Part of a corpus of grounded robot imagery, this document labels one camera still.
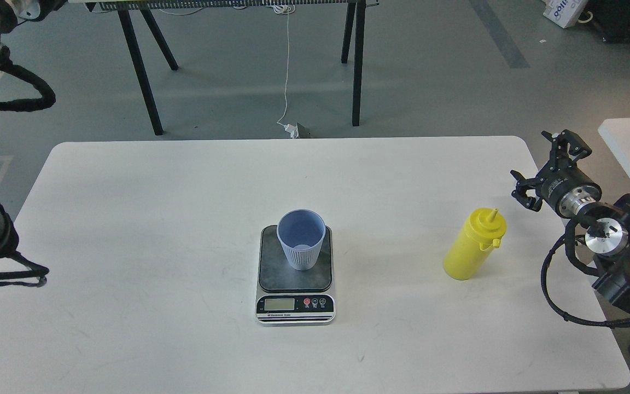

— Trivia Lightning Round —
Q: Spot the white hanging cable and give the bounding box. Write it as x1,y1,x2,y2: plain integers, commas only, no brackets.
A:
276,4,294,128

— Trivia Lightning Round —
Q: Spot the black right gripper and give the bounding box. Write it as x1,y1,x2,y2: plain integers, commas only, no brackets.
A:
510,129,602,218

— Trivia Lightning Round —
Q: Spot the black trestle table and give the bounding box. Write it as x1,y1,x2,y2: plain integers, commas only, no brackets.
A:
73,1,369,136

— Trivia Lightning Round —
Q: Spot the blue ribbed cup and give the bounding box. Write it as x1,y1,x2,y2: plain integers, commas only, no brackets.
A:
277,209,326,271

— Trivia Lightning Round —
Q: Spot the yellow squeeze bottle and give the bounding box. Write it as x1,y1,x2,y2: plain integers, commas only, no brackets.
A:
443,207,508,280

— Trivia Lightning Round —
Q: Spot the white power adapter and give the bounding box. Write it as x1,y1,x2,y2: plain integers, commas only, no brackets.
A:
278,123,312,139

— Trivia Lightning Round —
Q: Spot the white cardboard box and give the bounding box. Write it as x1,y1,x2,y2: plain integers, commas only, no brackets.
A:
543,0,590,29

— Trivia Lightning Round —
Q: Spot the digital kitchen scale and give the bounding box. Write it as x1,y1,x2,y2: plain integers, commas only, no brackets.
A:
255,225,336,326

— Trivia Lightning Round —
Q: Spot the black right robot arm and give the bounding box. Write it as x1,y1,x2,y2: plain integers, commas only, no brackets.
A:
511,130,630,354

